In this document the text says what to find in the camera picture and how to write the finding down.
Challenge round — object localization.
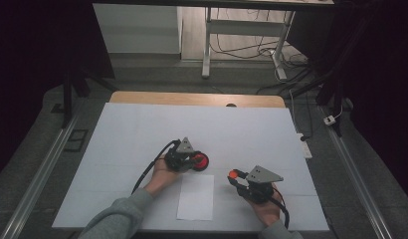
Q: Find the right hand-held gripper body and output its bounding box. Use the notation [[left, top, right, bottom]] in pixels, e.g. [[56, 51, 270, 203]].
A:
[[238, 164, 285, 204]]

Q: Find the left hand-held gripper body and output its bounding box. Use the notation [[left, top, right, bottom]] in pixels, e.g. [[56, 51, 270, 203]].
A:
[[163, 136, 196, 173]]

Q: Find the round red ink pad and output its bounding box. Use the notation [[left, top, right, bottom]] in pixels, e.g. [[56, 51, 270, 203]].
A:
[[191, 151, 210, 172]]

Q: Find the white paper sheet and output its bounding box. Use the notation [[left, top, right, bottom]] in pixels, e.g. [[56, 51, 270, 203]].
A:
[[176, 173, 215, 221]]

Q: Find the person's left hand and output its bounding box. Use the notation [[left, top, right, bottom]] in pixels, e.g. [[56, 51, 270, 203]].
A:
[[144, 158, 181, 197]]

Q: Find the person's right hand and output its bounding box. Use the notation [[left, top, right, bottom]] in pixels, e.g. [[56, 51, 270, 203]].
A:
[[248, 187, 283, 228]]

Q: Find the white table cover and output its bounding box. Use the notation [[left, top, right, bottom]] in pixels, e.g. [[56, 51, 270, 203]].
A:
[[52, 102, 330, 232]]

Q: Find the white power strip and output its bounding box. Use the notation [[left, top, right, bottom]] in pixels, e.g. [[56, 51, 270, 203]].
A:
[[296, 132, 313, 159]]

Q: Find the wooden table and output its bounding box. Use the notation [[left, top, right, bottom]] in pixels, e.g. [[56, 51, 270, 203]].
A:
[[108, 91, 287, 109]]

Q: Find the black floor socket plate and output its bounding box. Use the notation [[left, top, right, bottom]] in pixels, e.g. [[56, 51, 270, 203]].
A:
[[63, 128, 90, 153]]

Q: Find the black stand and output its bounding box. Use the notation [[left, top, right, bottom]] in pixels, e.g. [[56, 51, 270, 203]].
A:
[[285, 0, 379, 137], [61, 64, 120, 129]]

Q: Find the white-legged desk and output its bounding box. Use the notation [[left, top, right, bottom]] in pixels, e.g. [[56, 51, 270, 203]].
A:
[[92, 0, 335, 81]]

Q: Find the white cabinet panel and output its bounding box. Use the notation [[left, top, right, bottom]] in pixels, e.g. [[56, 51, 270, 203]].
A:
[[93, 3, 183, 55]]

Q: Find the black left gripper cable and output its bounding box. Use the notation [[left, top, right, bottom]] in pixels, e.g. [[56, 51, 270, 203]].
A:
[[131, 138, 181, 195]]

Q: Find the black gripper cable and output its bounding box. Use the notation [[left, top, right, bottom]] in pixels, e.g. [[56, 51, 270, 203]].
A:
[[131, 138, 181, 195], [270, 184, 291, 230]]

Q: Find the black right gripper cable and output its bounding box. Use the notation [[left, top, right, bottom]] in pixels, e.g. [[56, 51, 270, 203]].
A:
[[270, 184, 291, 230]]

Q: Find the metal floor rail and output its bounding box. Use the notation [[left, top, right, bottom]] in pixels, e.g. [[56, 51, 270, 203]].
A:
[[319, 106, 395, 239], [0, 113, 81, 239]]

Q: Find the tangle of floor cables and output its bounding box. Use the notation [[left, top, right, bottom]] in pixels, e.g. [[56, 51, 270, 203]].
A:
[[210, 8, 312, 98]]

